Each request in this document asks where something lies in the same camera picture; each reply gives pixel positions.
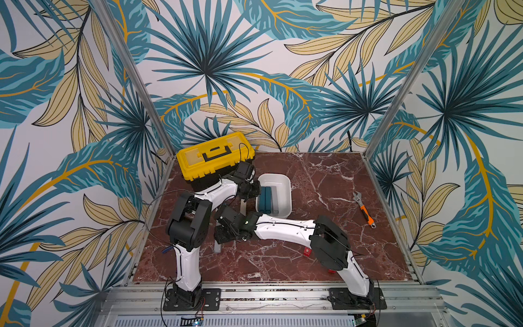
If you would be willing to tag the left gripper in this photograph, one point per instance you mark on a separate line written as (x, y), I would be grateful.
(257, 191)

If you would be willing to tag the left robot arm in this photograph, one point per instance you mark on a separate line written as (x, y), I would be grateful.
(190, 220)

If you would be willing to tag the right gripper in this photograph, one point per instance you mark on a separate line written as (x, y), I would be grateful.
(223, 231)

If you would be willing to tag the teal block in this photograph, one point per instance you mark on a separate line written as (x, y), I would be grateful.
(268, 200)
(261, 207)

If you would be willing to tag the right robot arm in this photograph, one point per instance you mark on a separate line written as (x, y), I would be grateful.
(322, 236)

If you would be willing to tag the aluminium front rail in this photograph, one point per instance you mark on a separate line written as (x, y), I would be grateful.
(274, 304)

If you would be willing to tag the left aluminium frame post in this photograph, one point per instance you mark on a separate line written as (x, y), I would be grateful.
(117, 39)

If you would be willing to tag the white rectangular tray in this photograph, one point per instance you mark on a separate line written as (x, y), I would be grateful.
(281, 194)

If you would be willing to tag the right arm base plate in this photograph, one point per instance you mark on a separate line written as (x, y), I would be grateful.
(343, 299)

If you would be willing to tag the beige wooden block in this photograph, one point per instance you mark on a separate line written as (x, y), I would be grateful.
(243, 208)

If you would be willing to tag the orange handled adjustable wrench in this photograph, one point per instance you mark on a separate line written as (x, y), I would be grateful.
(369, 220)

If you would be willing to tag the right aluminium frame post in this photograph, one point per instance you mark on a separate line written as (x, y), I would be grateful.
(440, 28)

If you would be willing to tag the aluminium frame post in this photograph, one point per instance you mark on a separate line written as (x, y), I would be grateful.
(440, 28)
(117, 39)

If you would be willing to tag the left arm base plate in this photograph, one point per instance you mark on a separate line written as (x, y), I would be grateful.
(176, 299)

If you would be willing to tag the grey block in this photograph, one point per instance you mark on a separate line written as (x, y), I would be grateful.
(217, 247)

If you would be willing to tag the yellow black toolbox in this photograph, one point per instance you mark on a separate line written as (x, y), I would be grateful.
(203, 165)

